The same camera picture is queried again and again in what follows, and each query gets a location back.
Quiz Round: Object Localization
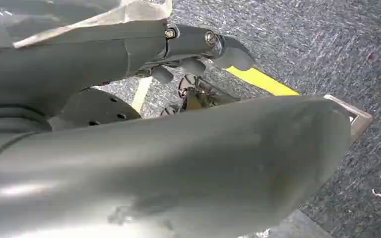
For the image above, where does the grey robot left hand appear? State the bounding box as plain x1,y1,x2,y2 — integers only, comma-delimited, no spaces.
0,19,353,238

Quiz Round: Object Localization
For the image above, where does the pile of metal parts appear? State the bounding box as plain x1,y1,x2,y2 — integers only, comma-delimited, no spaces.
160,73,226,116

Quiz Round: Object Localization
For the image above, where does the pale yellow tape strip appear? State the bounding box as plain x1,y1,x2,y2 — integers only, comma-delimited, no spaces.
130,76,154,115

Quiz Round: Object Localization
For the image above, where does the dark round disc with holes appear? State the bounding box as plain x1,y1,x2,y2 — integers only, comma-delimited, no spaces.
48,88,142,131

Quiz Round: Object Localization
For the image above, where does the bright yellow tape strip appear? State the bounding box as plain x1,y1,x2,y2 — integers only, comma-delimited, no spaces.
225,65,300,97

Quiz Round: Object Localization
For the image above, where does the pale translucent plastic sheet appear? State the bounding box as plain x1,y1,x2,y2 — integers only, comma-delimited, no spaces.
13,0,174,49

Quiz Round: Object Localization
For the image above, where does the ribbed grey left arm sleeve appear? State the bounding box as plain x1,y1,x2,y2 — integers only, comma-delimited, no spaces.
0,103,53,173

